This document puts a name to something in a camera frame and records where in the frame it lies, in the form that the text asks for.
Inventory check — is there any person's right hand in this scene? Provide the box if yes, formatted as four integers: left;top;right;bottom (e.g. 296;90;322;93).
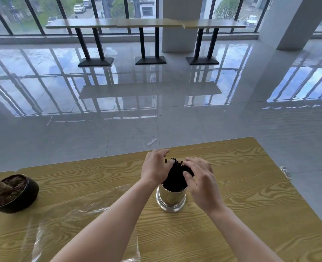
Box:
182;157;225;216

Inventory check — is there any person's left hand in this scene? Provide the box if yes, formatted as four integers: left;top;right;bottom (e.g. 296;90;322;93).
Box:
140;148;175;186

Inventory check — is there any bundle of black sticks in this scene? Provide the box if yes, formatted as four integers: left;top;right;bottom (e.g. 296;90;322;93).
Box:
161;158;195;192

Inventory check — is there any person's right forearm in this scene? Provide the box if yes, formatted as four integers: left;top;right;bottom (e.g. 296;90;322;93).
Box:
206;205;284;262

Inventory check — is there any person's left forearm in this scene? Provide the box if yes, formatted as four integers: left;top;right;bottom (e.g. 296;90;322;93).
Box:
51;177;163;262

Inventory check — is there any shiny metal cup holder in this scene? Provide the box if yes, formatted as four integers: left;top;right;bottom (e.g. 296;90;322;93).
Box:
156;184;188;213

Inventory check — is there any crumpled clear plastic scrap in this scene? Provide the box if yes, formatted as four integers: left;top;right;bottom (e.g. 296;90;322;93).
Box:
280;166;293;180

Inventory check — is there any clear plastic bag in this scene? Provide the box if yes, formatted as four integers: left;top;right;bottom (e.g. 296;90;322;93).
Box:
14;184;141;262

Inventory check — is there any wooden table with black legs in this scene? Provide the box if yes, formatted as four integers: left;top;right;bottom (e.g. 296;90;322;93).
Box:
180;19;247;66
45;18;120;67
116;18;183;65

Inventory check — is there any black round plant pot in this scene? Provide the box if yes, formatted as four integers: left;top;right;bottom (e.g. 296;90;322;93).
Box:
0;174;39;214

